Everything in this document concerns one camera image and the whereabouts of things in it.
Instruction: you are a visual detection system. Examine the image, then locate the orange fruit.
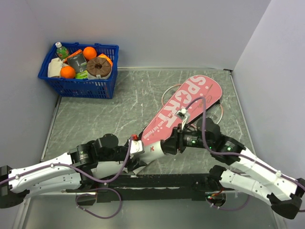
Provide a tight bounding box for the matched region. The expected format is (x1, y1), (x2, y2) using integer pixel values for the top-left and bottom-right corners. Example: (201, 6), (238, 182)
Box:
(82, 46), (97, 60)
(60, 66), (76, 79)

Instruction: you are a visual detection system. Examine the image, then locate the brown round cake pack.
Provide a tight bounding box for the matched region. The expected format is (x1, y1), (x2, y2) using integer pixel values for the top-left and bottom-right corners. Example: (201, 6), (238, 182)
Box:
(87, 57), (112, 80)

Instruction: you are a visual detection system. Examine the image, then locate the orange flat box rear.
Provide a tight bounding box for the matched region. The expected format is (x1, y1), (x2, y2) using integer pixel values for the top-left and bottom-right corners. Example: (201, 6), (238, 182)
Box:
(62, 49), (82, 63)

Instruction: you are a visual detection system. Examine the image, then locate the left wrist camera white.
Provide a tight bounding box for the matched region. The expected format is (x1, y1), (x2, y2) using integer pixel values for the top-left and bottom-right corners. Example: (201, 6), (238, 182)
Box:
(129, 135), (144, 156)

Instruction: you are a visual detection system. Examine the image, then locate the purple cable base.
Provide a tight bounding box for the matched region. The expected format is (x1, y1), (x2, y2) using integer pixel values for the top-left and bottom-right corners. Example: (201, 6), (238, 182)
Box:
(75, 187), (123, 219)
(205, 190), (251, 212)

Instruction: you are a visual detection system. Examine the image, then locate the blue plastic basket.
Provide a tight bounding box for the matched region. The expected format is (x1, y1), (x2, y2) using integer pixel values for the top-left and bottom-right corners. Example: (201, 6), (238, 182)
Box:
(38, 42), (119, 99)

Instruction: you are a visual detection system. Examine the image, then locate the orange snack box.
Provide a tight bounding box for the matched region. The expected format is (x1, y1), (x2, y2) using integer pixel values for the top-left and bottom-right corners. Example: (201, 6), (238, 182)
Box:
(98, 53), (113, 66)

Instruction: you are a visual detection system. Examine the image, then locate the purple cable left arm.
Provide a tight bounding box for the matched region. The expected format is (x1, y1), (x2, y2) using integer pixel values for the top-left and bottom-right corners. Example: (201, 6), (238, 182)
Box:
(0, 137), (134, 186)

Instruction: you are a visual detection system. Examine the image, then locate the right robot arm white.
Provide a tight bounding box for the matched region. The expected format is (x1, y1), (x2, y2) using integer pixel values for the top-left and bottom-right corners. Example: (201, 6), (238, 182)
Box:
(161, 118), (305, 219)

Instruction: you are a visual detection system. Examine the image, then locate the orange fruit rear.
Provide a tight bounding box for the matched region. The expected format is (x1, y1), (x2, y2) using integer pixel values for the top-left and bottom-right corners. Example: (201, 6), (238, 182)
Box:
(82, 46), (97, 60)

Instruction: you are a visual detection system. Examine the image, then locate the green small box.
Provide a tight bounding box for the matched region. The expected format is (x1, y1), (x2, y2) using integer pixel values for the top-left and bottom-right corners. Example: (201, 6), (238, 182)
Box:
(75, 70), (88, 79)

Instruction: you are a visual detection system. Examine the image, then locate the cream paper bag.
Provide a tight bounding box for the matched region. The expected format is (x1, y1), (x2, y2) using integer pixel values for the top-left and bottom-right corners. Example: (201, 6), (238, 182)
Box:
(48, 58), (63, 78)

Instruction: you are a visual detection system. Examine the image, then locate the black product box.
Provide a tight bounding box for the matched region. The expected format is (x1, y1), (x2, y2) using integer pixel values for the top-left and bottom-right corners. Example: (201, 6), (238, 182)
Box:
(67, 53), (87, 73)

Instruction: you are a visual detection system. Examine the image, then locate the orange fruit front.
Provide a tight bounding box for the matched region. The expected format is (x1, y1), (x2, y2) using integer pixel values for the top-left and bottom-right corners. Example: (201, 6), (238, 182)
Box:
(60, 66), (76, 79)

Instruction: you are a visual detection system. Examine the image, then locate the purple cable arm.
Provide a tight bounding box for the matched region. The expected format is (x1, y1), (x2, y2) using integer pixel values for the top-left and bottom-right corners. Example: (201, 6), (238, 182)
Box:
(184, 96), (305, 213)
(0, 137), (134, 186)

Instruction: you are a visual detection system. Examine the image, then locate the white shuttlecock tube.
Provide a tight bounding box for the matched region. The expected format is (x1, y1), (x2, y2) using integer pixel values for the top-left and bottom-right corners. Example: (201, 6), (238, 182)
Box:
(91, 140), (165, 179)

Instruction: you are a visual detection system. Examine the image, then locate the pink racket bag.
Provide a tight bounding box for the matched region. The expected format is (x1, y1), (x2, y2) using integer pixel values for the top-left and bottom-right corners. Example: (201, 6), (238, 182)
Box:
(141, 75), (222, 146)

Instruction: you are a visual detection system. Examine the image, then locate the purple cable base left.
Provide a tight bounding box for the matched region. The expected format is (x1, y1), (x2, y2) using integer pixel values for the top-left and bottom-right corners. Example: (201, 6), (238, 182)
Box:
(75, 187), (123, 219)

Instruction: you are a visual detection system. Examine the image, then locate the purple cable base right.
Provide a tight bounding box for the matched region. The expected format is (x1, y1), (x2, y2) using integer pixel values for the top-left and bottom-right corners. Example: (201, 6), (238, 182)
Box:
(205, 190), (251, 212)

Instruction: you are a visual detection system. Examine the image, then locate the green drink bottle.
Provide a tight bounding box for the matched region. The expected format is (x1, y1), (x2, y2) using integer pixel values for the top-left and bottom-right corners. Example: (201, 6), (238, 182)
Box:
(55, 42), (70, 60)

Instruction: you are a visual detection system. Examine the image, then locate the badminton racket under bag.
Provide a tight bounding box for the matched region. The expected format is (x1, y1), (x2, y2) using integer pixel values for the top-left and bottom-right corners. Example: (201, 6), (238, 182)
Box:
(161, 84), (182, 106)

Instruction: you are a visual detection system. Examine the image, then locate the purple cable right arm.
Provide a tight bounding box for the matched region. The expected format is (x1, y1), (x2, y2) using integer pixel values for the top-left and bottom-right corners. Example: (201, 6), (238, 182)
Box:
(184, 96), (305, 213)

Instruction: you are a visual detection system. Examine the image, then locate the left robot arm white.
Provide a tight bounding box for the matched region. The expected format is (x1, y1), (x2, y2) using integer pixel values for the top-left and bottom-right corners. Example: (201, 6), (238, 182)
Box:
(0, 134), (144, 208)

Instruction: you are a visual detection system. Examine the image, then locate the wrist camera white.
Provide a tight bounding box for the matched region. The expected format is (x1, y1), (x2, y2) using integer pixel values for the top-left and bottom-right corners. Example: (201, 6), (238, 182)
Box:
(175, 108), (190, 130)
(129, 135), (144, 156)

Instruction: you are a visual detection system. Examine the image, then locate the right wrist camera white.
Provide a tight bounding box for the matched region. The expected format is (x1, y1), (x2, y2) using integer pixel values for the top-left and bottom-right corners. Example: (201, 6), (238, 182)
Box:
(175, 108), (190, 130)

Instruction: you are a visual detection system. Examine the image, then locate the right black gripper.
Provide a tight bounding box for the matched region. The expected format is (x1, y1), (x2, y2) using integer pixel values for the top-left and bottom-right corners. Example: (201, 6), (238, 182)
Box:
(158, 123), (213, 154)

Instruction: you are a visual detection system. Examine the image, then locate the badminton racket pink shaft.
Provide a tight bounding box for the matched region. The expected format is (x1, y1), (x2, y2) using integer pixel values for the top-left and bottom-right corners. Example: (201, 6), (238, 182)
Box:
(132, 102), (224, 175)

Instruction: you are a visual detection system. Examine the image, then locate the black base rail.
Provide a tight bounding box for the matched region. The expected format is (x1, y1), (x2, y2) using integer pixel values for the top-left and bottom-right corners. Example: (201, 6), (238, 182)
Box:
(75, 173), (241, 204)

